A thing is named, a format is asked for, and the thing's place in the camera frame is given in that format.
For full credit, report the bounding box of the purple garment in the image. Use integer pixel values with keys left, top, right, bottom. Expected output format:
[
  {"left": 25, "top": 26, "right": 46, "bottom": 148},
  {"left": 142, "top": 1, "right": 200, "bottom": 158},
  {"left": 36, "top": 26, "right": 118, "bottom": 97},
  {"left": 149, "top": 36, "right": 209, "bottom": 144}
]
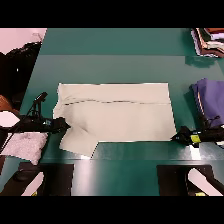
[{"left": 190, "top": 77, "right": 224, "bottom": 128}]

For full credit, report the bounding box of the white garment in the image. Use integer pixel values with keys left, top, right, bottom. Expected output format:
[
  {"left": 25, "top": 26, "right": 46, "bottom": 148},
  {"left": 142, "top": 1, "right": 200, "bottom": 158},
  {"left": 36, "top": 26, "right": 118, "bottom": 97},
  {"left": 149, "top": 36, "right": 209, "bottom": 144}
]
[{"left": 0, "top": 131, "right": 50, "bottom": 166}]

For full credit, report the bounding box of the stack of folded clothes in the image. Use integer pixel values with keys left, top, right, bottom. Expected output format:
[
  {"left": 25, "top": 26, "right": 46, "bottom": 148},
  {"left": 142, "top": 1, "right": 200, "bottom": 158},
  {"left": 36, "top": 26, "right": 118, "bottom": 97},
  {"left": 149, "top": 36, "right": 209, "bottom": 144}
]
[{"left": 190, "top": 27, "right": 224, "bottom": 59}]

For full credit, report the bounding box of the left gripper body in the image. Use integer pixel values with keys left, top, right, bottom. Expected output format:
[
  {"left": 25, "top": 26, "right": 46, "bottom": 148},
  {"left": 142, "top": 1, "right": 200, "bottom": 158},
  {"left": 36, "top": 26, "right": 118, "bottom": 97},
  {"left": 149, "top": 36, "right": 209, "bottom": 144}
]
[{"left": 49, "top": 116, "right": 72, "bottom": 135}]

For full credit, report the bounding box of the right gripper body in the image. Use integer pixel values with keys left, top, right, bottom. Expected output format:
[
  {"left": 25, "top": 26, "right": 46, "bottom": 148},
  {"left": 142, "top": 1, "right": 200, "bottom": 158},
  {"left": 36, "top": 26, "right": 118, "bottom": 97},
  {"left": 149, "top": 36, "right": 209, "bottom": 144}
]
[{"left": 170, "top": 125, "right": 202, "bottom": 145}]

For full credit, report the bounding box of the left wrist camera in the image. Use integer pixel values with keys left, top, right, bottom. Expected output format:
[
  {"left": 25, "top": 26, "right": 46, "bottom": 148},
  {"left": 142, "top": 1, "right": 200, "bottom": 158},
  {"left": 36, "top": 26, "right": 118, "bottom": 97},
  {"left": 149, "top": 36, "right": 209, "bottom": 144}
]
[{"left": 27, "top": 91, "right": 49, "bottom": 118}]

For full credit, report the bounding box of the cream T-shirt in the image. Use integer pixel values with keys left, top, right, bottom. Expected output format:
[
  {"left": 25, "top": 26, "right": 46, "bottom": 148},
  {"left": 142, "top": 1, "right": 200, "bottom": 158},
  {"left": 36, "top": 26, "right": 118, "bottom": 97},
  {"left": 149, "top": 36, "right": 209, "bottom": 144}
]
[{"left": 52, "top": 82, "right": 178, "bottom": 158}]

